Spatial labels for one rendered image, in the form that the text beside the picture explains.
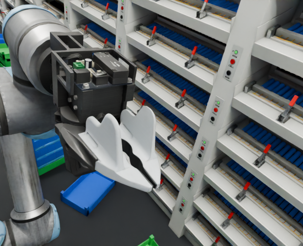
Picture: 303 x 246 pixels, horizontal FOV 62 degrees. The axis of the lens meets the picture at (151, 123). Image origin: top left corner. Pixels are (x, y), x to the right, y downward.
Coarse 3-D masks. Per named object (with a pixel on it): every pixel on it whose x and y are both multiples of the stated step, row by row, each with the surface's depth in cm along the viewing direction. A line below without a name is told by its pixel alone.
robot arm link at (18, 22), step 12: (12, 12) 39; (24, 12) 38; (36, 12) 38; (48, 12) 40; (12, 24) 37; (24, 24) 35; (36, 24) 34; (60, 24) 36; (12, 36) 36; (12, 48) 37; (12, 60) 39; (12, 72) 41
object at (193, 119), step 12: (132, 60) 145; (144, 60) 149; (144, 72) 141; (144, 84) 133; (156, 96) 127; (168, 96) 125; (180, 96) 124; (168, 108) 124; (180, 108) 118; (192, 120) 112
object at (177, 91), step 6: (138, 66) 144; (144, 66) 141; (150, 72) 136; (156, 78) 134; (162, 78) 132; (168, 84) 128; (168, 90) 127; (174, 90) 125; (180, 90) 124; (186, 96) 120; (192, 102) 118; (198, 102) 116; (198, 108) 117; (204, 108) 113
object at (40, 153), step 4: (52, 144) 163; (56, 144) 166; (60, 144) 169; (44, 148) 160; (48, 148) 162; (52, 148) 165; (56, 148) 168; (36, 152) 156; (40, 152) 159; (44, 152) 162; (48, 152) 164; (36, 156) 158; (40, 156) 160
